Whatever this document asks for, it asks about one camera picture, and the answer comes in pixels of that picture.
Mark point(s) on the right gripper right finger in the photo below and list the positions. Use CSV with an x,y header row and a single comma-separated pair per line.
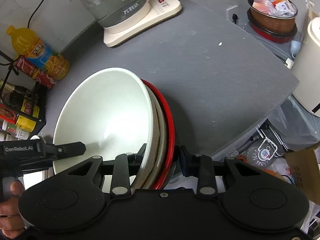
x,y
200,167

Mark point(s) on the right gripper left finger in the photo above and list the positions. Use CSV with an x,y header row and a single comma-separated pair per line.
x,y
124,166

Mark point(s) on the large cream bowl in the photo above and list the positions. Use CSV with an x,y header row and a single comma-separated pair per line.
x,y
111,113

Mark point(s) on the person's left hand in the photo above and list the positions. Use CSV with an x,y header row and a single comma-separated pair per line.
x,y
12,224

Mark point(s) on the dark soy sauce bottle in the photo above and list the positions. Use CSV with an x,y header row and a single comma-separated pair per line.
x,y
19,98

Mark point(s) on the red soda can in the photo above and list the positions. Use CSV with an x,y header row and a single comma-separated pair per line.
x,y
34,72

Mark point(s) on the cardboard box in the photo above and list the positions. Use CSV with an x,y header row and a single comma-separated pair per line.
x,y
304,166

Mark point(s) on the orange juice bottle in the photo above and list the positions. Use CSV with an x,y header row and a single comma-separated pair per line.
x,y
26,43

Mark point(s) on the white air fryer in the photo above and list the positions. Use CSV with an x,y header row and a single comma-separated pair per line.
x,y
306,68

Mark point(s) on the cream kettle base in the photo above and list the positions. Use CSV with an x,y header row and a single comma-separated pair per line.
x,y
160,10

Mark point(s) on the brown pot with packets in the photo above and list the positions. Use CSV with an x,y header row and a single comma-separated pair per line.
x,y
275,20

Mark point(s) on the glass electric kettle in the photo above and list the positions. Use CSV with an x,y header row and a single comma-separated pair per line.
x,y
117,15

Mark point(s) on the black wire rack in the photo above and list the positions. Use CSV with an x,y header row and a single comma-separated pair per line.
x,y
24,122

